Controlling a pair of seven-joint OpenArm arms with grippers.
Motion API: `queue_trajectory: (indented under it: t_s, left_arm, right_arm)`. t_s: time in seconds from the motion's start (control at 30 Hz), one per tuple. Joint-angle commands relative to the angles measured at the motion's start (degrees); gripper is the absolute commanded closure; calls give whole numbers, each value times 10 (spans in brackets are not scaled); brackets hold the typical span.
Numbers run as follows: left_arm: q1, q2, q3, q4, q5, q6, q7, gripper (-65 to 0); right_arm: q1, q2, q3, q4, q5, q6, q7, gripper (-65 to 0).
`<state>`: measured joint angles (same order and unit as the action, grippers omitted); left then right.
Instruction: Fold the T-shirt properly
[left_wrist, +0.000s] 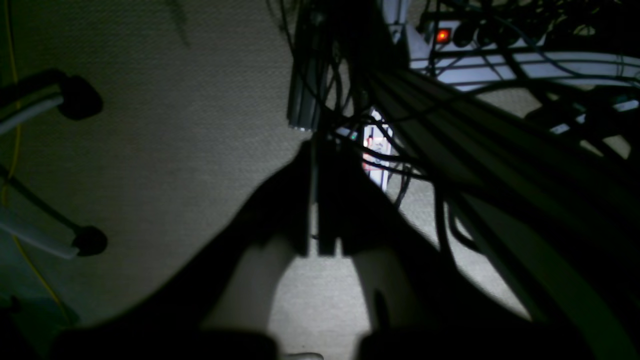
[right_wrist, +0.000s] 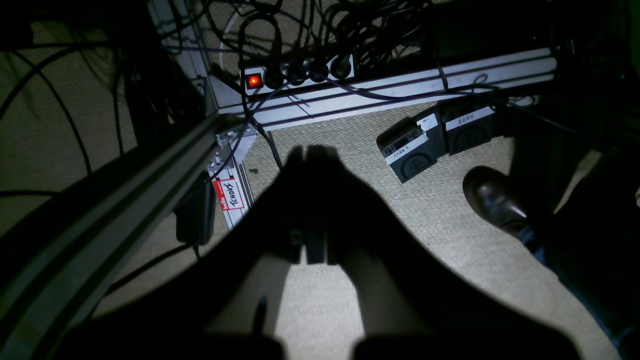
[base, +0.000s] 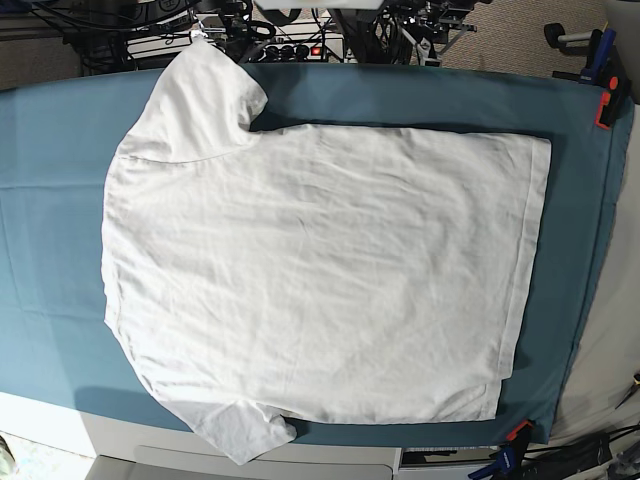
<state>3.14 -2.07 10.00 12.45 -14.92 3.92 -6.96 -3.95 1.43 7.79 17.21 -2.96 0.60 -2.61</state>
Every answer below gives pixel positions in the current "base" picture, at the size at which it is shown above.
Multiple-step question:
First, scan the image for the white T-shirt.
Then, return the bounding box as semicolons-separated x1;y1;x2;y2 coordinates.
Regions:
101;40;552;465

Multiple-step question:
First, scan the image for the blue clamp upper right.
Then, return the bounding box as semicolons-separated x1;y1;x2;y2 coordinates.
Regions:
552;28;616;87

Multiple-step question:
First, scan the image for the white table frame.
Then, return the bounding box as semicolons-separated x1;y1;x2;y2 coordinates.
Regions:
1;393;489;479

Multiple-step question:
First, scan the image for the orange black clamp upper right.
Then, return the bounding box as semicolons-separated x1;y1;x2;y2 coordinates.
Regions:
595;75;631;130

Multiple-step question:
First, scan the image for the orange black clamp lower right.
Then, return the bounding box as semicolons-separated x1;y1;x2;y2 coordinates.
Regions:
506;419;535;448

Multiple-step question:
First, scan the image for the orange black clamp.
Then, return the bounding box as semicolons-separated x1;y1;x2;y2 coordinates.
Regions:
506;419;535;448
595;75;631;130

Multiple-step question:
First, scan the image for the teal table cloth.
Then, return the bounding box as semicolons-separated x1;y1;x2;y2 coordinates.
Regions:
1;63;635;447

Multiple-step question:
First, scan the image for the power strip with red switch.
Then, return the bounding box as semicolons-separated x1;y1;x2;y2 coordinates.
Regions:
219;38;346;64

